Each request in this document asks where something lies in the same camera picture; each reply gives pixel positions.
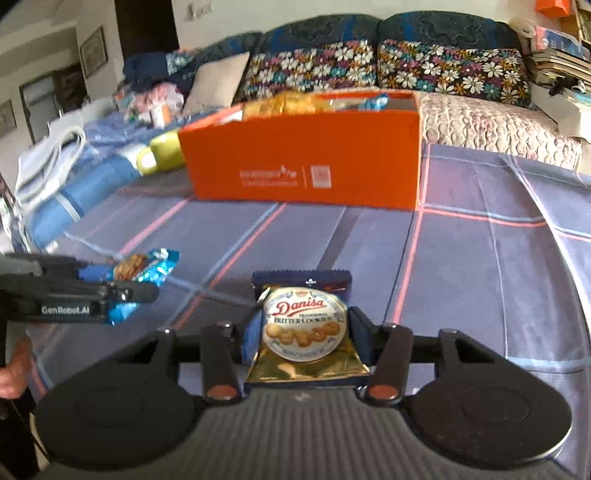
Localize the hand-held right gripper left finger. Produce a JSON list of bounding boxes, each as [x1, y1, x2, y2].
[[152, 307, 265, 403]]

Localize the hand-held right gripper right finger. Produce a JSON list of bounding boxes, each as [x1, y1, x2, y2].
[[348, 305, 492, 403]]

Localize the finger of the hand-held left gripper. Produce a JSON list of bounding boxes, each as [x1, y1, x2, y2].
[[0, 252, 112, 283], [76, 280, 160, 305]]

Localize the blue cookie packet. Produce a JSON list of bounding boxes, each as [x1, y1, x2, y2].
[[78, 248, 181, 326]]

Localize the navy butter cookie packet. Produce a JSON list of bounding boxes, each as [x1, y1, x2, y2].
[[245, 269, 372, 387]]

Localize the orange cardboard box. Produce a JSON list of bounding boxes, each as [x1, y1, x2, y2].
[[178, 90, 423, 212]]

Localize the pile of assorted snack packets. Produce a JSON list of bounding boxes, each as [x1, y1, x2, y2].
[[242, 90, 391, 116]]

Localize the person's left hand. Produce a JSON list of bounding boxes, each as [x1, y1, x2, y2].
[[0, 336, 34, 400]]

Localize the blue striped bedding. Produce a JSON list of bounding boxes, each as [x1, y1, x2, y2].
[[14, 115, 185, 252]]

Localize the blue plaid tablecloth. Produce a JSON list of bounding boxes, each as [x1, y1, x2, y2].
[[25, 143, 591, 462]]

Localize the yellow-green mug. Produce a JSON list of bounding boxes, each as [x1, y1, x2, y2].
[[148, 129, 185, 172]]

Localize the pile of clothes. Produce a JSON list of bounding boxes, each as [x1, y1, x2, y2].
[[113, 51, 195, 127]]

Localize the beige pillow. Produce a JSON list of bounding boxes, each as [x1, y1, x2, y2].
[[181, 51, 251, 118]]

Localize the pink quilted sofa cover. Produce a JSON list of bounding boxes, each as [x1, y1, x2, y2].
[[418, 92, 583, 171]]

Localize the floral sofa cushion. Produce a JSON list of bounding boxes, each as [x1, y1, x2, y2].
[[376, 39, 532, 109], [240, 39, 377, 100]]

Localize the white cloth covered side table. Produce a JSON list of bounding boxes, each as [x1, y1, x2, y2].
[[531, 83, 591, 139]]

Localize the floral sofa cushions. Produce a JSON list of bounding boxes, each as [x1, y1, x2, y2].
[[194, 13, 532, 112]]

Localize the stack of books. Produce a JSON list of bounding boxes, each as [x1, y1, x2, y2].
[[526, 46, 591, 86]]

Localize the blue and pink tissue box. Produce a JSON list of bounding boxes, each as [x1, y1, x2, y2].
[[533, 25, 585, 51]]

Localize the orange paper bag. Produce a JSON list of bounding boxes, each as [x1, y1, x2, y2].
[[536, 0, 571, 18]]

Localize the white bag with handles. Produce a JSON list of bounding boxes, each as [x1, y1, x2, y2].
[[14, 127, 88, 204]]

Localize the small framed wall picture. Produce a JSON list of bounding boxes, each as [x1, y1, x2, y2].
[[79, 25, 109, 78], [0, 99, 17, 134]]

